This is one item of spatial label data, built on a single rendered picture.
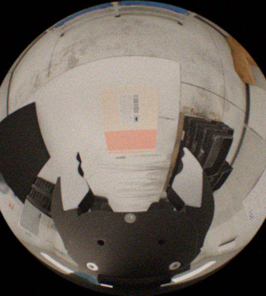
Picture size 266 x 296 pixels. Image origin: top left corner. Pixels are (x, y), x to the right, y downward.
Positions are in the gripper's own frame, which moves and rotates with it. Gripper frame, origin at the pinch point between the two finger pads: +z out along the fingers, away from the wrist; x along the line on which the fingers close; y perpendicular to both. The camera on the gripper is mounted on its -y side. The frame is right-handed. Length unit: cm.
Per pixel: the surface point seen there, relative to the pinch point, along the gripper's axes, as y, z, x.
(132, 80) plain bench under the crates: -10.2, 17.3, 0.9
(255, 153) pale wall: 40, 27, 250
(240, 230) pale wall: 177, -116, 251
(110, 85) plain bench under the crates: -9.0, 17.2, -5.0
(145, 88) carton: -7.3, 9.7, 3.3
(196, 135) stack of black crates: 21, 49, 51
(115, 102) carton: -4.5, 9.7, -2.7
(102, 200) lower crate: 42.8, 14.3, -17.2
